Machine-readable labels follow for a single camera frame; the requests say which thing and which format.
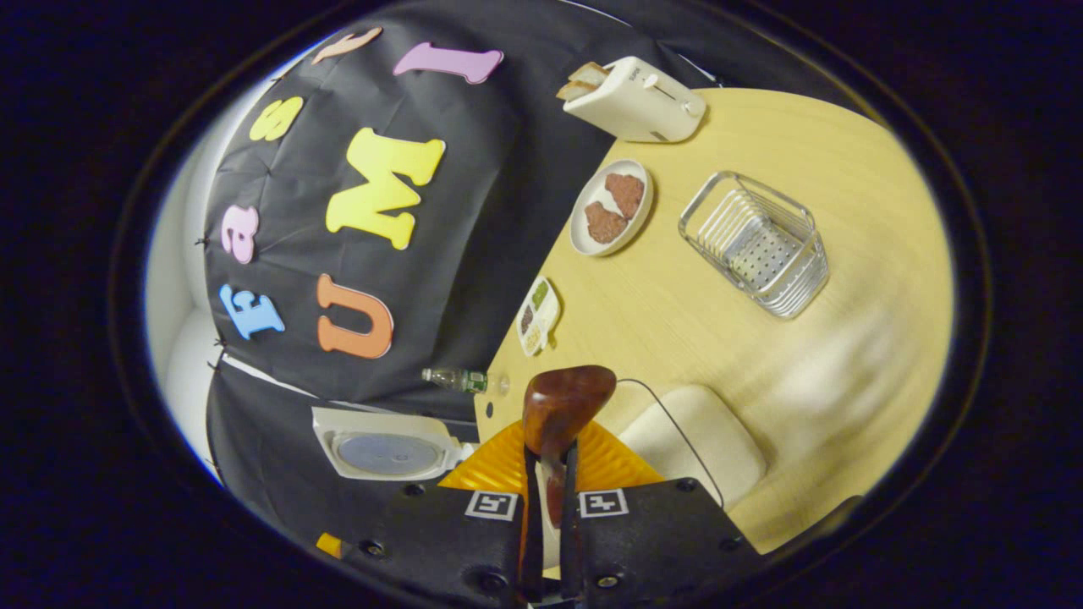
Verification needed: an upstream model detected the brown wooden spoon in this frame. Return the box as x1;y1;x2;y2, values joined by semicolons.
521;365;618;532

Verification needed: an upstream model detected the clear plastic water bottle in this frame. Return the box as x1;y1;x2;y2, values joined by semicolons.
421;366;512;398

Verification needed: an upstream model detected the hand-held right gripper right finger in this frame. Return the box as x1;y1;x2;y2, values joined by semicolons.
558;420;756;605

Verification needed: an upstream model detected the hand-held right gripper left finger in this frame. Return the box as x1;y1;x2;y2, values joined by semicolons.
338;420;543;608

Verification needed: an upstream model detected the white toaster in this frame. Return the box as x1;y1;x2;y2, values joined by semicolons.
585;55;708;145

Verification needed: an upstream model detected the white divided grain dish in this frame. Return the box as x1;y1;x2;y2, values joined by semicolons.
516;275;562;359

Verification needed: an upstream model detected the metal wire chopstick holder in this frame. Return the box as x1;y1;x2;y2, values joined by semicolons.
678;170;830;321

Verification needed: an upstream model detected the brown meat piece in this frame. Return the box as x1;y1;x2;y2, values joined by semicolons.
584;200;629;246
603;173;646;220

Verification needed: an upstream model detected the white round plate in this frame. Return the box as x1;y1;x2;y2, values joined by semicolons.
569;158;655;258

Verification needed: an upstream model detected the white rice cooker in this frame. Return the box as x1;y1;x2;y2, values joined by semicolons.
311;405;481;482

